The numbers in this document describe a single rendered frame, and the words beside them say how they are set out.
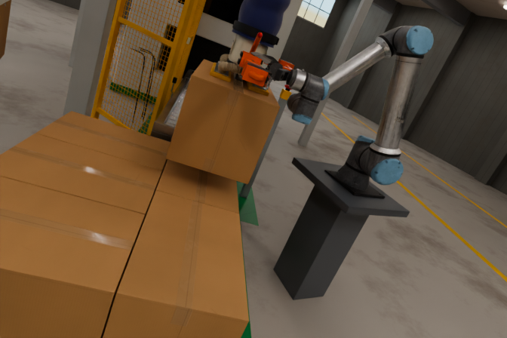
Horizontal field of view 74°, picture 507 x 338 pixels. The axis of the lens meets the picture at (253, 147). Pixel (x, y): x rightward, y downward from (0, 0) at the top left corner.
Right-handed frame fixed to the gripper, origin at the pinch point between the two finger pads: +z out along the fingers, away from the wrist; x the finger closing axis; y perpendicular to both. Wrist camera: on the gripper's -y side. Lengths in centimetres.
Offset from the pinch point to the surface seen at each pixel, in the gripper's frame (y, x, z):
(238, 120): -3.8, -24.7, -3.2
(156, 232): -39, -65, 15
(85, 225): -45, -65, 38
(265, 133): -4.3, -26.1, -16.6
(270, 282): 15, -120, -60
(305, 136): 339, -106, -161
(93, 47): 125, -41, 99
